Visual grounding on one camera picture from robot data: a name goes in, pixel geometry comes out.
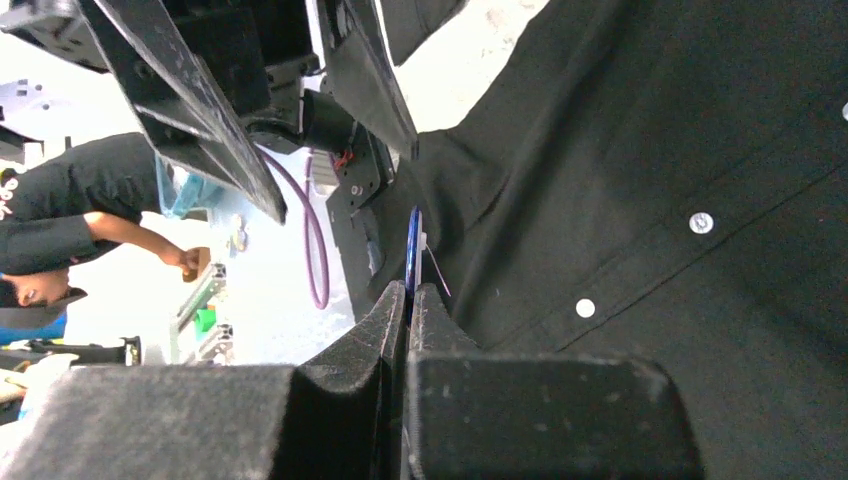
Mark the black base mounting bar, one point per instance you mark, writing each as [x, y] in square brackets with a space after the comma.
[358, 239]

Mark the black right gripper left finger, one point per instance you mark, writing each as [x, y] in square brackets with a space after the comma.
[334, 417]

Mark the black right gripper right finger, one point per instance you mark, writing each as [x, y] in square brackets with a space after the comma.
[477, 415]

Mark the black button shirt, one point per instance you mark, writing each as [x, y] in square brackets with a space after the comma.
[667, 178]

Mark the teal basket with checkered cloth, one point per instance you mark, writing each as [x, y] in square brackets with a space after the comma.
[182, 194]

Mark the person in black shirt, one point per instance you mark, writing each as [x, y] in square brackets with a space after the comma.
[72, 210]

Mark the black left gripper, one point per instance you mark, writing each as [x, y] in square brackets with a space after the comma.
[210, 82]

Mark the white round brooch back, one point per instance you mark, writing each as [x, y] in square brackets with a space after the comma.
[416, 246]

